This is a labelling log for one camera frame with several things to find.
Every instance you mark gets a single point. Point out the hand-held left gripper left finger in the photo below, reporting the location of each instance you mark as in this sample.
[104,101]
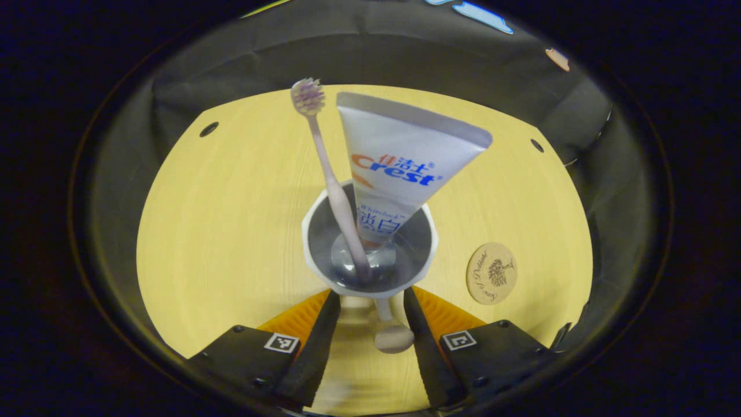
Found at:
[315,353]

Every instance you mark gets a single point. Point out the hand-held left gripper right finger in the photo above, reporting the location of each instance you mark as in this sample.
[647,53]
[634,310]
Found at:
[425,347]

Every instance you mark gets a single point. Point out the white cup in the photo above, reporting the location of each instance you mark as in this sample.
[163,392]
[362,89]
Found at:
[417,255]

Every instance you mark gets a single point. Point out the round cork coaster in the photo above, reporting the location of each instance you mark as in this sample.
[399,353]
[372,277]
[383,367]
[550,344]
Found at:
[491,273]

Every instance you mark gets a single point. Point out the pale pink toothbrush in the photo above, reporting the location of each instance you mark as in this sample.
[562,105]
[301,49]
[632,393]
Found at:
[333,185]

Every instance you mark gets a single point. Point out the white toothpaste tube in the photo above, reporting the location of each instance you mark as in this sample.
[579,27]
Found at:
[405,150]

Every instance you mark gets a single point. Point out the light wooden desktop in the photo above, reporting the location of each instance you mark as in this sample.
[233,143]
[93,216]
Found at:
[231,231]

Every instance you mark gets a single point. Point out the black backdrop cloth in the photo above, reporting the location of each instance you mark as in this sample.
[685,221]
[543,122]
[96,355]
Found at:
[405,63]

